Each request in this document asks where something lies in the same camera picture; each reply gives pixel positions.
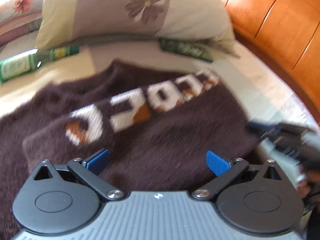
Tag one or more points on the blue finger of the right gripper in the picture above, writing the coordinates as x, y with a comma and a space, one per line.
261, 129

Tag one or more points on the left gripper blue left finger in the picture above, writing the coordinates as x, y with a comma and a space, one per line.
87, 171

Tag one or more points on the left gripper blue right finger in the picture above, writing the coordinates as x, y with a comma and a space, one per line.
226, 172

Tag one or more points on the dark brown fuzzy sweater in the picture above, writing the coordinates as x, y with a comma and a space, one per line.
157, 127

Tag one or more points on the person right hand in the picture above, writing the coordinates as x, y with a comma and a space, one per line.
304, 187

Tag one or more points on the striped pastel bed sheet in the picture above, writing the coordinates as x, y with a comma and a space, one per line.
261, 94

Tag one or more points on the dark green patterned packet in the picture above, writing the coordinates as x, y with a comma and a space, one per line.
187, 49

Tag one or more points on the orange wooden headboard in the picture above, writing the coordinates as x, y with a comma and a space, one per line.
284, 33

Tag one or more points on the green glass bottle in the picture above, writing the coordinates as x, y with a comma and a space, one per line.
31, 60

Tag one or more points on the floral cream pillow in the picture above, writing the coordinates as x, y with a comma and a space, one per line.
64, 21

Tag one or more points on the pink floral folded quilt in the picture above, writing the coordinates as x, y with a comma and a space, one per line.
19, 17

